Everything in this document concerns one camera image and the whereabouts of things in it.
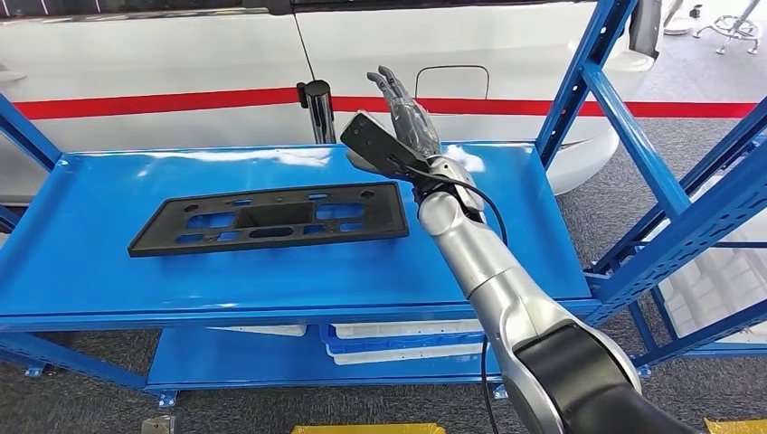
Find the black plastic frame part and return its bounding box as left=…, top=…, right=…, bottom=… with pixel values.
left=127, top=181, right=411, bottom=259

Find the chrome black stanchion post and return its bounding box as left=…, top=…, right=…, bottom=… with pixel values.
left=296, top=79, right=336, bottom=145

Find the chrome stool base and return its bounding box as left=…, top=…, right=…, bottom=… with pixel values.
left=692, top=0, right=763, bottom=56

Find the red barrier belt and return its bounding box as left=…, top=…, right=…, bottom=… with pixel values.
left=331, top=95, right=757, bottom=119
left=12, top=86, right=301, bottom=121

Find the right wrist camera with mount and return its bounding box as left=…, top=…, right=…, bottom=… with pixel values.
left=339, top=111, right=432, bottom=181

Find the yellow floor tape square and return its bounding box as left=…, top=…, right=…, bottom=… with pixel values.
left=290, top=422, right=448, bottom=434
left=704, top=417, right=767, bottom=434

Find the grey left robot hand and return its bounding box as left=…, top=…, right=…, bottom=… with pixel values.
left=140, top=414, right=179, bottom=434

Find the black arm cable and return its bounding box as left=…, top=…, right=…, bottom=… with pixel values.
left=392, top=156, right=510, bottom=434

